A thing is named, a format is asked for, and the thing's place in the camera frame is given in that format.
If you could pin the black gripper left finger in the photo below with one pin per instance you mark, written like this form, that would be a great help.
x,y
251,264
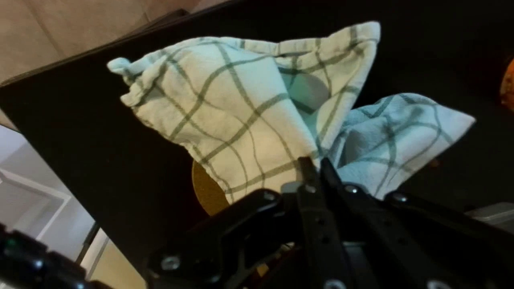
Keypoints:
x,y
318,225

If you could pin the wooden bowl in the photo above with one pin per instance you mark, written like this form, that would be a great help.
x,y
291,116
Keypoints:
x,y
206,193

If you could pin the white green checked towel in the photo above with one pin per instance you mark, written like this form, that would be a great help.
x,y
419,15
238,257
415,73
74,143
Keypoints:
x,y
230,113

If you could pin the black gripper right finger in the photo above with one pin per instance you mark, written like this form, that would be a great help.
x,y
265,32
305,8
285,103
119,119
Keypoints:
x,y
374,241

